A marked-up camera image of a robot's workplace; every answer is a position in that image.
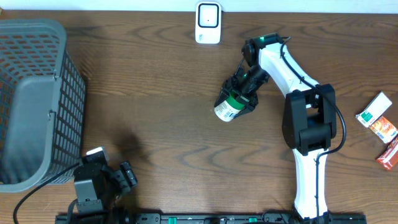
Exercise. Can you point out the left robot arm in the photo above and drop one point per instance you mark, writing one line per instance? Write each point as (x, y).
(97, 188)

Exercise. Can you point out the red chocolate bar wrapper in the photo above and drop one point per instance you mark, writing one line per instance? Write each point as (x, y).
(389, 158)

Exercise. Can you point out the small orange box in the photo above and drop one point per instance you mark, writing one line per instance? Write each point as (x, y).
(384, 129)

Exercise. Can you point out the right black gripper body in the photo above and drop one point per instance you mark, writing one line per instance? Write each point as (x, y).
(249, 80)

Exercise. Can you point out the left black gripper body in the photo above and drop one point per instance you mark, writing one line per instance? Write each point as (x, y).
(120, 181)

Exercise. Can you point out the grey plastic mesh basket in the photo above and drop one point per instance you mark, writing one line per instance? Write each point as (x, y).
(42, 105)

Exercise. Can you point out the green lid jar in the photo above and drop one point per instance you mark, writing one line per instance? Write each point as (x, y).
(226, 111)

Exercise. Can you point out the black mounting rail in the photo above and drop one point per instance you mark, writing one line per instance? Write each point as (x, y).
(268, 217)

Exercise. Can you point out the white barcode scanner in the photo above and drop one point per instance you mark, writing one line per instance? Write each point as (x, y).
(208, 22)

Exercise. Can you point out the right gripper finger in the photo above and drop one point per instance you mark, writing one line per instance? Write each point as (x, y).
(245, 104)
(224, 92)

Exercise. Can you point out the white and green carton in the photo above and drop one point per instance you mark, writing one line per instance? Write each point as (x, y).
(374, 110)

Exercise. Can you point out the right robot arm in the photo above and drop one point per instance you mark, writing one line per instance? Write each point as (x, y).
(308, 120)

